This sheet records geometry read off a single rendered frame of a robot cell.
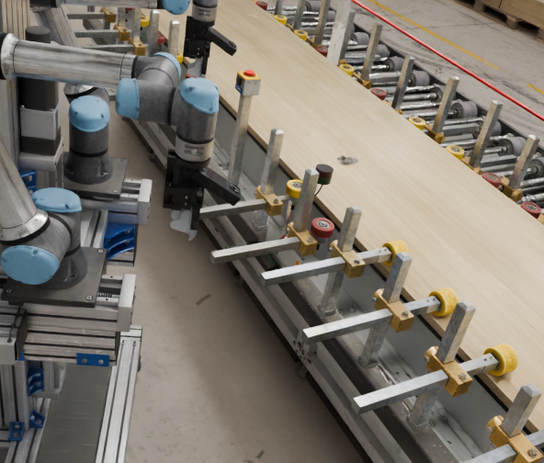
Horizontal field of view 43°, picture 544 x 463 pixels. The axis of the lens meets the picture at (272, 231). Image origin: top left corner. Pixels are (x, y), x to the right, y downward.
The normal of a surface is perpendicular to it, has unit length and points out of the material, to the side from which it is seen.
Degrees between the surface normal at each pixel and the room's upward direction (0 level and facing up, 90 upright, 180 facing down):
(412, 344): 90
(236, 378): 0
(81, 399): 0
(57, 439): 0
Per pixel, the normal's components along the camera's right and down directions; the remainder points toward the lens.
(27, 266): -0.04, 0.67
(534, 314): 0.16, -0.81
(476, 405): -0.87, 0.15
